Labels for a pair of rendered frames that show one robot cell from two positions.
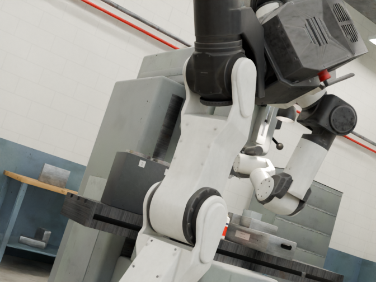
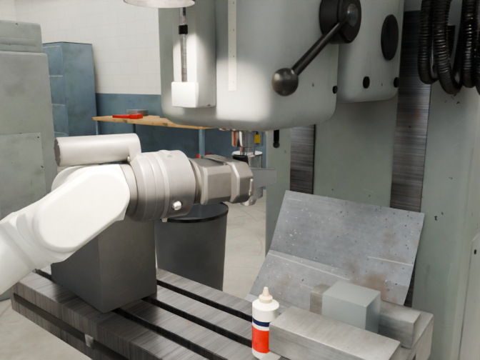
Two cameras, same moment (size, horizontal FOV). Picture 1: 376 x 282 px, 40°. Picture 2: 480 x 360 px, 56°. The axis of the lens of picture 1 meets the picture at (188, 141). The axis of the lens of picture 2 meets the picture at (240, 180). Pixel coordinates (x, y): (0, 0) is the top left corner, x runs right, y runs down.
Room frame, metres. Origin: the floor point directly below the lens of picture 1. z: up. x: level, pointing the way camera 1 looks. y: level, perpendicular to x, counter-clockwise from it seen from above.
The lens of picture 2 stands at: (1.77, -0.80, 1.37)
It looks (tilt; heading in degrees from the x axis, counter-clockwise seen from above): 12 degrees down; 70
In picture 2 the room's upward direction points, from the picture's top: straight up
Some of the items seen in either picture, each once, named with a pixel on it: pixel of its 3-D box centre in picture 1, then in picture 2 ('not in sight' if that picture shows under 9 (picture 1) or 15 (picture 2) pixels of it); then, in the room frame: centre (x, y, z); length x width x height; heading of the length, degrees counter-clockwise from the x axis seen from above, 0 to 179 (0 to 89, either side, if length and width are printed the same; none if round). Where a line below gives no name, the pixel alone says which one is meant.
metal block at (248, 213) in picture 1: (250, 218); (351, 313); (2.10, -0.34, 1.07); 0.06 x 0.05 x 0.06; 123
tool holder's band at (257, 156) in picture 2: not in sight; (247, 156); (2.01, -0.19, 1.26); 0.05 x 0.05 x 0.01
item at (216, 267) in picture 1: (200, 270); not in sight; (2.01, -0.19, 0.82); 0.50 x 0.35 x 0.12; 32
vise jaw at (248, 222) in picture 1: (258, 226); (331, 346); (2.05, -0.37, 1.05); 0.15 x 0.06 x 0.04; 123
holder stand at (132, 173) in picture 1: (142, 184); (98, 239); (1.80, 0.10, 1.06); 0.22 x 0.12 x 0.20; 115
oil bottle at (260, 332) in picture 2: (222, 224); (265, 320); (2.03, -0.23, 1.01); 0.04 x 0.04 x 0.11
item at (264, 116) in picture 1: (264, 117); (192, 18); (1.92, -0.25, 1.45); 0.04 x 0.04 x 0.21; 32
